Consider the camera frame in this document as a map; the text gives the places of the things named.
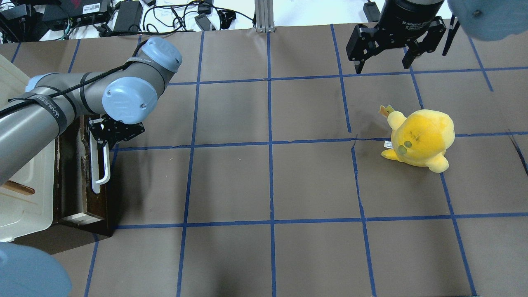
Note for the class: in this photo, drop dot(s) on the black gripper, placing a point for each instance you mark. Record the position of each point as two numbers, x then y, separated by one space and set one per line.
116 131

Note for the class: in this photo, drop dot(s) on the yellow plush penguin toy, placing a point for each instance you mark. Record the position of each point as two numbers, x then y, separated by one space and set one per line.
421 139

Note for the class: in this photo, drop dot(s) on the dark brown wooden drawer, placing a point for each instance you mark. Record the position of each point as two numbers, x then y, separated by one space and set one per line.
76 204

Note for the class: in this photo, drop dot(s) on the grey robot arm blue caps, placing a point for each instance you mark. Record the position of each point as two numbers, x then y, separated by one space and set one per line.
126 94

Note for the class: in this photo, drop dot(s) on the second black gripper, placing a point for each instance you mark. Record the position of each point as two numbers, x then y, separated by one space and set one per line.
405 17

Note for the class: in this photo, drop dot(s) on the aluminium frame post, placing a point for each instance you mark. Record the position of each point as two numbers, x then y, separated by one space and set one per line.
265 22

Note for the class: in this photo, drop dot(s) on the white drawer handle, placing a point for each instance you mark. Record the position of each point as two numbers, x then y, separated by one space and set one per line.
100 159

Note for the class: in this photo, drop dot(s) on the black power adapter brick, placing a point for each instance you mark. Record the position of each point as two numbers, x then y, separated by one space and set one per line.
129 13

